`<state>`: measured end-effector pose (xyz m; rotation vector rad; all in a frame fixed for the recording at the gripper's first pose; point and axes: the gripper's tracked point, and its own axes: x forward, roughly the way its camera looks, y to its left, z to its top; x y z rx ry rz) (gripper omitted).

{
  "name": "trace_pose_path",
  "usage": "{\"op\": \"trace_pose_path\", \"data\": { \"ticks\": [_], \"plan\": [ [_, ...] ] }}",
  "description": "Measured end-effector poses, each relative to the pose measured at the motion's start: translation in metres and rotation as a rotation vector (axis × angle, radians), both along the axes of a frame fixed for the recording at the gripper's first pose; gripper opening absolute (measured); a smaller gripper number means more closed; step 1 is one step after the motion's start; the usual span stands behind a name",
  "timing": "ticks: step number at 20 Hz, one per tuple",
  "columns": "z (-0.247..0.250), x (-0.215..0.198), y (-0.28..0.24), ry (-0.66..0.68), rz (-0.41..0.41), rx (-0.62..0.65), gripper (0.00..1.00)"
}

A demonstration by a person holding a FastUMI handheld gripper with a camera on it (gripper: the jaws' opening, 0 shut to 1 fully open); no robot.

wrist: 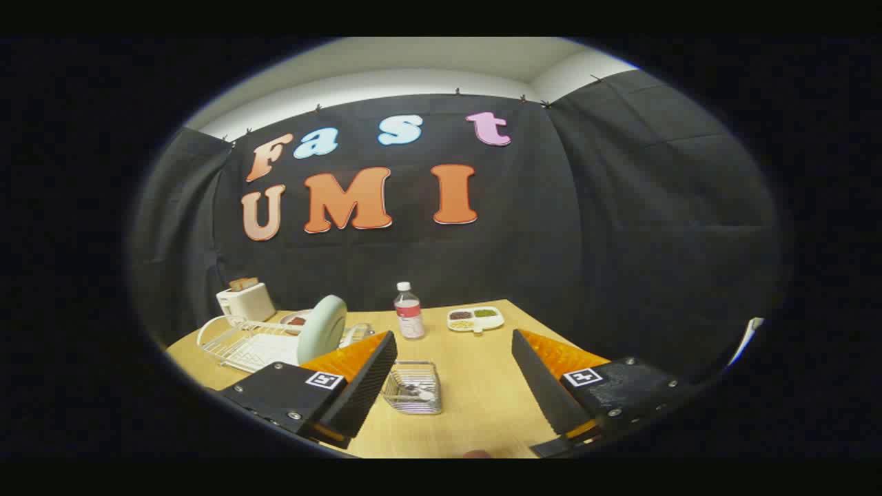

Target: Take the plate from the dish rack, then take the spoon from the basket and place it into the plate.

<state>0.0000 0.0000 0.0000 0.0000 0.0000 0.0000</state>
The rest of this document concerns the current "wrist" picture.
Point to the small plate with red food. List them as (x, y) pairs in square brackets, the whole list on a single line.
[(296, 321)]

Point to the clear plastic water bottle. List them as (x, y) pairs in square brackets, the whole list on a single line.
[(410, 313)]

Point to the black backdrop cloth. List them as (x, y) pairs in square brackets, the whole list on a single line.
[(620, 227)]

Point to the white divided snack dish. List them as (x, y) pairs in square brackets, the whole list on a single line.
[(475, 319)]

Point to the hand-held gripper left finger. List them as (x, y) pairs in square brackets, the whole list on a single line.
[(365, 393)]

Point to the mint green plate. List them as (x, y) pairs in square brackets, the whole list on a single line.
[(320, 331)]

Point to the toast slices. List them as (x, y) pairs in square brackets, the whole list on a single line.
[(244, 283)]

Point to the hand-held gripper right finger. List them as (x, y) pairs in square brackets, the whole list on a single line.
[(544, 393)]

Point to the white toaster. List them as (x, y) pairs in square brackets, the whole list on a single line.
[(248, 304)]

